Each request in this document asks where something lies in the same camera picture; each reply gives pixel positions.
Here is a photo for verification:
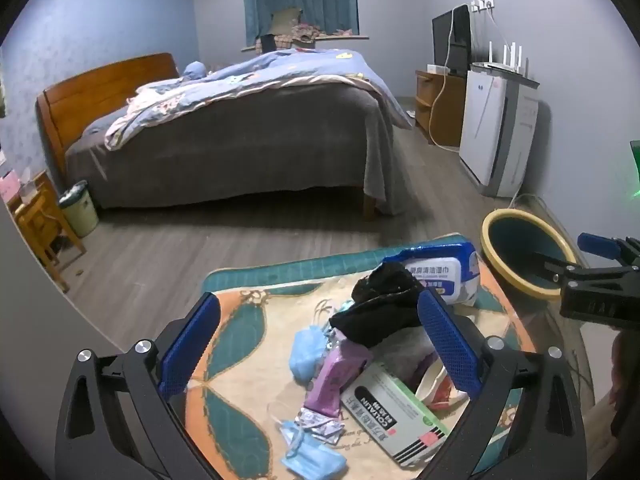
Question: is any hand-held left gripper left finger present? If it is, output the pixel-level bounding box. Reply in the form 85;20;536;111
55;291;223;480

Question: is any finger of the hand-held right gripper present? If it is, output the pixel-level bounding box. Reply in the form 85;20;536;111
577;232;640;267
530;254;585;283

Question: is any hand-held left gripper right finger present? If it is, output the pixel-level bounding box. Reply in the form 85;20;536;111
417;290;588;480

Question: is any teal bin with yellow rim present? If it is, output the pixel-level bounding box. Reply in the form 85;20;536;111
481;208;583;303

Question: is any clear plastic bag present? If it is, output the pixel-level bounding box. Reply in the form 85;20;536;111
372;327;441;391

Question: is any white green medicine box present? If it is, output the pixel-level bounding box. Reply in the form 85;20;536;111
341;362;451;468

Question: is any blue face mask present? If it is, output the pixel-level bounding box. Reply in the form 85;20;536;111
290;324;331;383
277;417;348;478

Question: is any purple packet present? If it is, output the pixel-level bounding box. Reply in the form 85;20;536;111
304;342;375;418

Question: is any silver foil packet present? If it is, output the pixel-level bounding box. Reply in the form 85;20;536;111
295;407;343;445

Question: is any red white packet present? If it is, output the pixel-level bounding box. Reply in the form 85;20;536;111
417;367;468;411

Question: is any blue white wet wipes pack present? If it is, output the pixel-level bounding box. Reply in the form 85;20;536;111
382;241;483;308

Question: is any printed teal orange rug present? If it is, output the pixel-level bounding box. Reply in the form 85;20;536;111
200;232;596;480

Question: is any black cloth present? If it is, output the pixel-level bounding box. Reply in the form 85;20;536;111
329;261;426;350

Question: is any white air purifier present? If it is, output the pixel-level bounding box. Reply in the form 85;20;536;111
459;62;541;198

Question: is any small pale green bin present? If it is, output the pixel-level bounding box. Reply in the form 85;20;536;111
59;180;100;240

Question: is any wooden cabinet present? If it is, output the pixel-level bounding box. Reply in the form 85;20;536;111
414;69;468;152

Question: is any wooden nightstand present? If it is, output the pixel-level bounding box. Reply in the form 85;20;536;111
10;169;86;293

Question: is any white router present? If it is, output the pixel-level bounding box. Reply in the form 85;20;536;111
472;40;531;78

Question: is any bed with grey cover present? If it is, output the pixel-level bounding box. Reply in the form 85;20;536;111
65;82;408;221

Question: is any black monitor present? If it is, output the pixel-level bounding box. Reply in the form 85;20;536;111
431;4;473;77

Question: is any wooden bed headboard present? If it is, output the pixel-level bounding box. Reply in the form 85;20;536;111
36;52;180;181

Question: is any blue floral duvet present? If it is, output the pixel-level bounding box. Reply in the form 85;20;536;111
105;49;416;151

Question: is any window sill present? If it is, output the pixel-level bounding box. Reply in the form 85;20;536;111
241;34;370;53

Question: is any pile of clothes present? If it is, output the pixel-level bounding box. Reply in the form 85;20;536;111
277;22;328;50

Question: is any olive cushion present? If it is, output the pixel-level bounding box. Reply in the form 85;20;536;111
270;7;304;36

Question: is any white cable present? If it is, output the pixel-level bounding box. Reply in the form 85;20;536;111
426;5;468;151

